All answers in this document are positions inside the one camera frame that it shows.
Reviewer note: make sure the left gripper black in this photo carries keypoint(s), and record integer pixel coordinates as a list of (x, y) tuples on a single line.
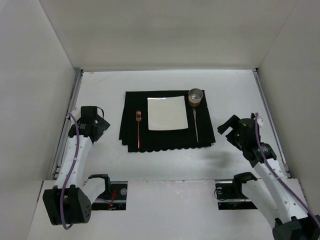
[(100, 127)]

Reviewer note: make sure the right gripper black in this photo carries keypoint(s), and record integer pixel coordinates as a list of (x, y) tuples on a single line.
[(231, 130)]

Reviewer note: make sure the silver table knife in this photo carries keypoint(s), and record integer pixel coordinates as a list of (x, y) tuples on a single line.
[(195, 124)]

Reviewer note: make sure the black cloth placemat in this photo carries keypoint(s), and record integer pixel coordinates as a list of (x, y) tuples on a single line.
[(155, 141)]

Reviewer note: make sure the silver metal cup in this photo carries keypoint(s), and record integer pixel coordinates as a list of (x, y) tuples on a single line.
[(195, 96)]

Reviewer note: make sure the copper fork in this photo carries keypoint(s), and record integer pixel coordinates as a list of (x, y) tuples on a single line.
[(138, 119)]

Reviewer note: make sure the square white plate black rim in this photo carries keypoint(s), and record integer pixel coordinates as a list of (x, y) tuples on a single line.
[(167, 113)]

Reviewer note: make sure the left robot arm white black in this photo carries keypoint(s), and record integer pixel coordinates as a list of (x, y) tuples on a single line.
[(70, 200)]

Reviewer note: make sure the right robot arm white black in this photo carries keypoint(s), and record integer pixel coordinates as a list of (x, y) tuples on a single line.
[(287, 214)]

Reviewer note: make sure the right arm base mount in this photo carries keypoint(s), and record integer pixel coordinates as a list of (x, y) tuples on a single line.
[(229, 196)]

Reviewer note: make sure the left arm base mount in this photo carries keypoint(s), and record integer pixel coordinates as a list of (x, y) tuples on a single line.
[(104, 194)]

